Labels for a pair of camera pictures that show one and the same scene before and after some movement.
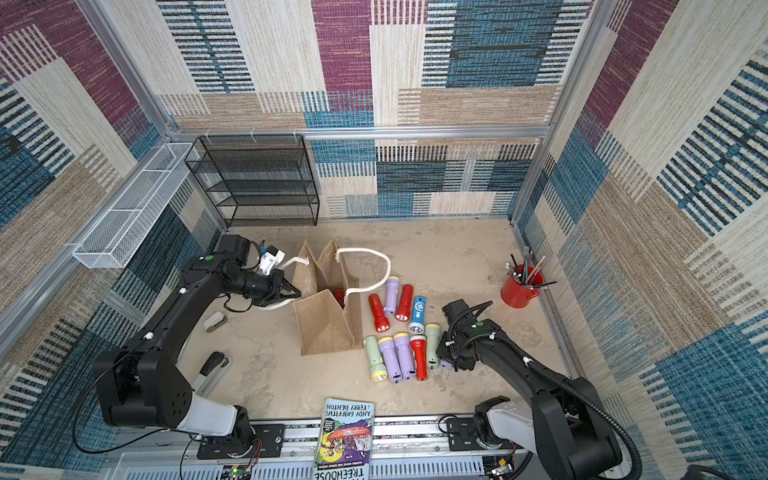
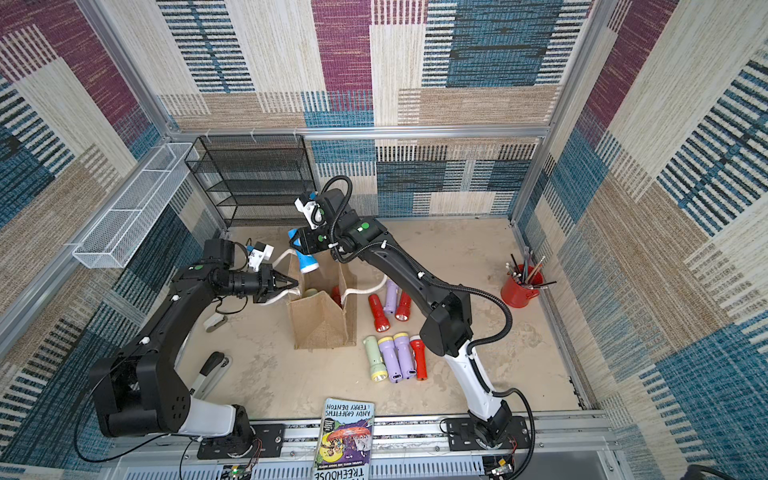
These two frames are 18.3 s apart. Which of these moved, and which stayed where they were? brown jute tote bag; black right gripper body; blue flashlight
Moved: blue flashlight; black right gripper body
Stayed: brown jute tote bag
